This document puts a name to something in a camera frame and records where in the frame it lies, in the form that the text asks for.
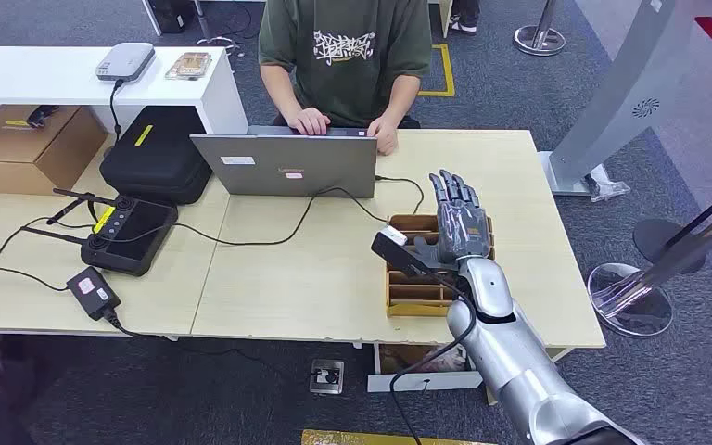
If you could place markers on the grey laptop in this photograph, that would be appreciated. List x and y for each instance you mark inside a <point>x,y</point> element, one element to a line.
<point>282,166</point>

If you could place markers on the person's right forearm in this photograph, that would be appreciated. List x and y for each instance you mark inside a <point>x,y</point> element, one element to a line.
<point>282,92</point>

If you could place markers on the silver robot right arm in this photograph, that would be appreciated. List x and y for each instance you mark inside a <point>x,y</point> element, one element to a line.
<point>516,362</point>

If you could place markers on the person's right hand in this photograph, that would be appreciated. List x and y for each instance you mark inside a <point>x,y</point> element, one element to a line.
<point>310,121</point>

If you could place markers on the grey gate panel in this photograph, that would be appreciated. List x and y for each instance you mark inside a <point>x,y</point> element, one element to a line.
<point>620,92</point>

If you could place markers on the black power adapter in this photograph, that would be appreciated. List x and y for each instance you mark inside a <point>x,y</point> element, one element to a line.
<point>93,293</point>

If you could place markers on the person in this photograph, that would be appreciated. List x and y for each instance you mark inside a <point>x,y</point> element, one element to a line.
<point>344,80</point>

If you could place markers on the wooden card holder box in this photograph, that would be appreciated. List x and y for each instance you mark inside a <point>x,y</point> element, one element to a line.
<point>414,295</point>

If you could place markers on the standing person's legs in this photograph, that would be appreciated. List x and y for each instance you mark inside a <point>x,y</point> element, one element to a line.
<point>465,21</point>

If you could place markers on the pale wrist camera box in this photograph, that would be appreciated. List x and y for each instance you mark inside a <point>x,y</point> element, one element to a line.
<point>393,244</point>

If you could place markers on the black cabinet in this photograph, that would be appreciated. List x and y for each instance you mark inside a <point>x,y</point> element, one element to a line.
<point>170,15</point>

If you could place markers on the gold floor plate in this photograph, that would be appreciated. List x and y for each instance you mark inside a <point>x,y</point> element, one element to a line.
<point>362,438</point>

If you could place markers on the metal floor socket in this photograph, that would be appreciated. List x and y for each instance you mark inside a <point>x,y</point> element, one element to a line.
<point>326,376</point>

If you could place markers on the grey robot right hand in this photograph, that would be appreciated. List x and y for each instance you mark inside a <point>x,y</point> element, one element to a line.
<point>463,230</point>

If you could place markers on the clear plastic bag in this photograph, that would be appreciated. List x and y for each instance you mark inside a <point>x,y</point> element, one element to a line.
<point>608,184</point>

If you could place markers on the black remote controller with antennas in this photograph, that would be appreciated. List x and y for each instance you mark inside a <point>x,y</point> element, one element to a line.
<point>132,236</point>

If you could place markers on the brown cardboard box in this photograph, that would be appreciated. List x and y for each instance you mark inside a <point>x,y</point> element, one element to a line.
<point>24,153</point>

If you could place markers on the black carrying case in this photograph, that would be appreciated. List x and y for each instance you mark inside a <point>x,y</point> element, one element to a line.
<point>156,153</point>

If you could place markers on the chrome stanchion with round base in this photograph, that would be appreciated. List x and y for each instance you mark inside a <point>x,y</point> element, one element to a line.
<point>629,301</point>
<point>539,38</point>

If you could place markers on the person's left hand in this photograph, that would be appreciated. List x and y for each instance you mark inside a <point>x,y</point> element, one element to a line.
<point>385,135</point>

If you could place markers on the person's left forearm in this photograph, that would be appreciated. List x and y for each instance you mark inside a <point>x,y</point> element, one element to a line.
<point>402,98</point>

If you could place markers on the white shelf bench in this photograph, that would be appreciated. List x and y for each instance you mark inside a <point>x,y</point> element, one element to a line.
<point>43,80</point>

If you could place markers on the clear plastic case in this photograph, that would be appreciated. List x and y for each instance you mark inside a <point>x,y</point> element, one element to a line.
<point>188,66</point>

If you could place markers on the white drawer box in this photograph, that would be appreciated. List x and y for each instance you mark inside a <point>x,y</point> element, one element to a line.
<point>420,382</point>

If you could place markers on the black stanchion with round base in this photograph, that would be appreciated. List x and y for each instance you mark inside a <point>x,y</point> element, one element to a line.
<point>663,239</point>

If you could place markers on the grey router box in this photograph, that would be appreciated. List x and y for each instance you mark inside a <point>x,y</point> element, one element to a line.
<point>125,61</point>

